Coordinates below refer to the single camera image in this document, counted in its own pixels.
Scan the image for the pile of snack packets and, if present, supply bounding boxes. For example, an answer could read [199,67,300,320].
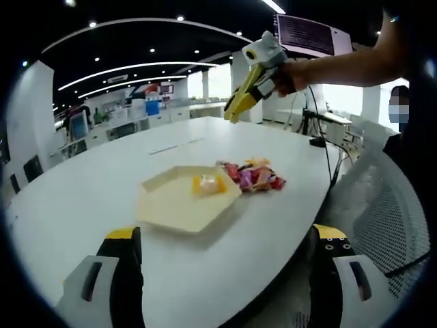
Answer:
[215,155,287,194]

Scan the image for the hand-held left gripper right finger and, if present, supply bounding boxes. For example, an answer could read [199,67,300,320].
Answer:
[309,223,399,328]

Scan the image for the white pillar with round mark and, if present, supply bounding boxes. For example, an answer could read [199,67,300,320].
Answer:
[5,60,55,172]

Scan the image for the hanging display screen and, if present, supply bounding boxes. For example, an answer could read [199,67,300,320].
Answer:
[275,13,353,58]

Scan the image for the table cable slot strip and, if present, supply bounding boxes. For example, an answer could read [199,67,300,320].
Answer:
[147,136,206,155]

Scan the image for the ceiling spot lights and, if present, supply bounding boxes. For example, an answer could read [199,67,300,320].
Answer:
[20,0,246,66]

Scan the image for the white counter cabinets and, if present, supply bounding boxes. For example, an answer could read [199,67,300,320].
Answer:
[51,102,233,161]

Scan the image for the black tripod stand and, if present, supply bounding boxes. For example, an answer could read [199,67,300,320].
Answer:
[296,107,330,137]

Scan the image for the orange-ended clear pastry packet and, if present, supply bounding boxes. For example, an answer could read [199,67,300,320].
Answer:
[191,173,229,196]

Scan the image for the red and blue wall sign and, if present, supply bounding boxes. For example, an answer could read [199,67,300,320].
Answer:
[126,81,175,103]

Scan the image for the blue display stand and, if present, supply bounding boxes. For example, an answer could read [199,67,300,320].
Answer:
[145,98,161,117]

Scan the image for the person's right hand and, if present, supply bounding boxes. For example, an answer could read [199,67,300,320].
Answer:
[274,57,320,100]

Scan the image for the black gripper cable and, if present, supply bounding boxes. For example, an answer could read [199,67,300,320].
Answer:
[384,251,432,278]
[305,85,356,189]

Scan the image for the plain white pillar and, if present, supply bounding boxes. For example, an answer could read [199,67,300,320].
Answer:
[230,51,264,124]

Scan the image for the white kiosk with blue screen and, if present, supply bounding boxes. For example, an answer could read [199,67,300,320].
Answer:
[69,109,90,141]

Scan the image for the grey mesh office chair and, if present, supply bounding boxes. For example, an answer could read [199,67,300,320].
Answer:
[336,133,433,301]

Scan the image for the ceiling light strips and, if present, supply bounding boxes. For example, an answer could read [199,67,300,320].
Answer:
[40,0,287,100]

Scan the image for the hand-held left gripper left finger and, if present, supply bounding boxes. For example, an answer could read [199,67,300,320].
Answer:
[54,225,146,328]

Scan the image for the beige hexagonal paper container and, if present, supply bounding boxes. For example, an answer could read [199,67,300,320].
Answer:
[136,165,244,237]

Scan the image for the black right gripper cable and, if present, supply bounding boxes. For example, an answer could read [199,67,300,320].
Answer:
[305,85,356,189]

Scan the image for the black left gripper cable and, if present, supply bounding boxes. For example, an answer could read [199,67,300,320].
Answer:
[384,251,432,278]

